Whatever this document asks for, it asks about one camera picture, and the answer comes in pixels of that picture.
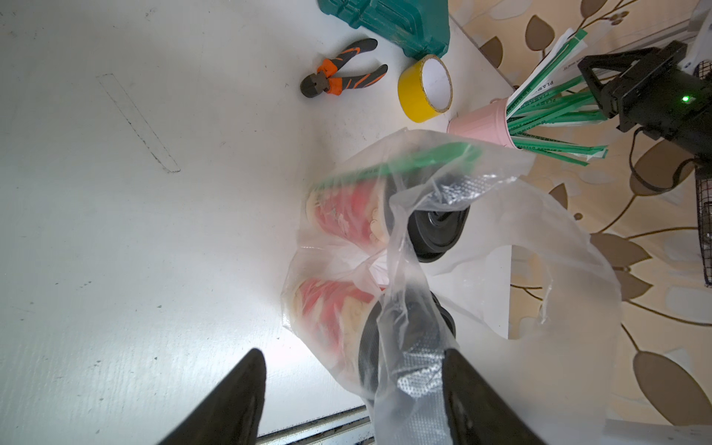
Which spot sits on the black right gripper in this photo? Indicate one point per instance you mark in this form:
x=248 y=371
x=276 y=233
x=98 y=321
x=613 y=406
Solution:
x=646 y=87

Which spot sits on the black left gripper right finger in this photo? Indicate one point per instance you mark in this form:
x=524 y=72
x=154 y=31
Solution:
x=476 y=413

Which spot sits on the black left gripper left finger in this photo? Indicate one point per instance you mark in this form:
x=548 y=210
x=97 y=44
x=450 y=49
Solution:
x=232 y=412

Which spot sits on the red milk tea cup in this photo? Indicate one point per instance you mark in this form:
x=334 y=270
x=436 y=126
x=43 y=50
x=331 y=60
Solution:
x=360 y=213
x=339 y=323

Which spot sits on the clear plastic carrier bag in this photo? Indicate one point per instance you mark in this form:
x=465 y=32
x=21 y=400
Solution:
x=524 y=295

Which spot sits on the green straw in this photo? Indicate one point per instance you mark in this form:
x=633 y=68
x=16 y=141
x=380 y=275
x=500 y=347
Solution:
x=361 y=170

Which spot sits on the bundle of wrapped straws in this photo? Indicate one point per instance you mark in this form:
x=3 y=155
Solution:
x=555 y=95

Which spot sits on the pink metal straw bucket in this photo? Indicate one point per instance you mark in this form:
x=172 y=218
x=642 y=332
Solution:
x=487 y=124

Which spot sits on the yellow tape roll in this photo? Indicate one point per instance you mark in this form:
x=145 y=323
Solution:
x=425 y=89

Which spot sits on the green plastic tool case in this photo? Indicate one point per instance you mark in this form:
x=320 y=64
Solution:
x=419 y=27

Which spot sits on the black wire basket right wall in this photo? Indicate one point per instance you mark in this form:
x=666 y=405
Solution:
x=703 y=201

